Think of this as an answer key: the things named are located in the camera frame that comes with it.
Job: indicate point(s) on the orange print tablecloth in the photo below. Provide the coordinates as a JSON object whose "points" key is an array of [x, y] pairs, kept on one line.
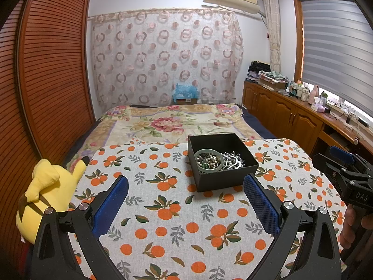
{"points": [[174, 198]]}

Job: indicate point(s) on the white wall switch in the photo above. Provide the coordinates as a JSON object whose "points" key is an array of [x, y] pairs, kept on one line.
{"points": [[213, 64]]}

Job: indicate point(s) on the clear plastic bag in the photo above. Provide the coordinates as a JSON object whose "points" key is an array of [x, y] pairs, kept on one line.
{"points": [[209, 96]]}

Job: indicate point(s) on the yellow plush toy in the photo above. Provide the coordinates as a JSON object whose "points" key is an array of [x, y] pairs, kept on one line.
{"points": [[43, 186]]}

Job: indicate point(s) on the green cap bottle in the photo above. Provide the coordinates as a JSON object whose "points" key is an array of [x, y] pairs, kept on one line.
{"points": [[323, 97]]}

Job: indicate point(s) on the floral blanket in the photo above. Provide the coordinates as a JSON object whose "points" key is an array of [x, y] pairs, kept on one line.
{"points": [[163, 122]]}

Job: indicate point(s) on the beige patterned side curtain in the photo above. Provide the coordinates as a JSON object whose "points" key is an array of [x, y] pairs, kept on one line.
{"points": [[274, 35]]}

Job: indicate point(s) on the person's right hand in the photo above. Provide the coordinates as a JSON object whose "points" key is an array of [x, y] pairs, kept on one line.
{"points": [[349, 227]]}

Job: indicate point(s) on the pale green jade bangle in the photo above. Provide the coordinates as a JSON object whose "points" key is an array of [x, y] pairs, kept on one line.
{"points": [[208, 150]]}

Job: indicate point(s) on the navy bed sheet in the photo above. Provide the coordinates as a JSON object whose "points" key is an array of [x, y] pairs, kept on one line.
{"points": [[256, 122]]}

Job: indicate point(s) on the stack of folded clothes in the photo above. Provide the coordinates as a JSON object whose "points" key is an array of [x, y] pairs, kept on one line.
{"points": [[268, 77]]}

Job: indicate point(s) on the brown louvered wardrobe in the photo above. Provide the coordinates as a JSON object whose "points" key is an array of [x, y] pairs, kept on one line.
{"points": [[52, 78]]}

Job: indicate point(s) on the wooden cabinet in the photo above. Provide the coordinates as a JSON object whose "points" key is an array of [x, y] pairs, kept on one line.
{"points": [[279, 113]]}

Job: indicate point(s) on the blue plastic bag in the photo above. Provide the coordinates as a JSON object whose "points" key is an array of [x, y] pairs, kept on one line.
{"points": [[185, 92]]}

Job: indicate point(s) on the grey window blind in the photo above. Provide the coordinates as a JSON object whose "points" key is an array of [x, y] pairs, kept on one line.
{"points": [[335, 49]]}

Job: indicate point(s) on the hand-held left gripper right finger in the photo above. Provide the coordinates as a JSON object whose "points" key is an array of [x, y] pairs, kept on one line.
{"points": [[262, 207]]}

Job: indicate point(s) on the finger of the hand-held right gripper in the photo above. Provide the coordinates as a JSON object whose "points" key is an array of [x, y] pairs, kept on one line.
{"points": [[327, 166], [341, 154]]}

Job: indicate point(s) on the pink tissue box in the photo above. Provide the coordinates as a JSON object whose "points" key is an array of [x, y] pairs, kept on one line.
{"points": [[317, 106]]}

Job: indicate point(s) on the wooden window frame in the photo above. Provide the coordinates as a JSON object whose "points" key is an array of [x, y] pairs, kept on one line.
{"points": [[297, 49]]}

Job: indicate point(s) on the pink bottle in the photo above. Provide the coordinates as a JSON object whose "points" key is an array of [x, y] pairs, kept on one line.
{"points": [[314, 93]]}

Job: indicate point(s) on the black cardboard box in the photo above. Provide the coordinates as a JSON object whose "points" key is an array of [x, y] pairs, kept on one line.
{"points": [[221, 180]]}

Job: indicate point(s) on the group of cosmetic bottles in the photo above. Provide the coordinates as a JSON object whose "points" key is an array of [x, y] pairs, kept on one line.
{"points": [[298, 90]]}

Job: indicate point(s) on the circle pattern sheer curtain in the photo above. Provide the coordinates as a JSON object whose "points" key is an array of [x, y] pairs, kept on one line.
{"points": [[151, 58]]}

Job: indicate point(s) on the small cardboard box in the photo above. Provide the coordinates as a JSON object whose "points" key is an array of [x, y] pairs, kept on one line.
{"points": [[186, 101]]}

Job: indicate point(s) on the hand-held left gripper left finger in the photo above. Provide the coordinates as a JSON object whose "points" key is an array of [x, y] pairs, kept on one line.
{"points": [[110, 207]]}

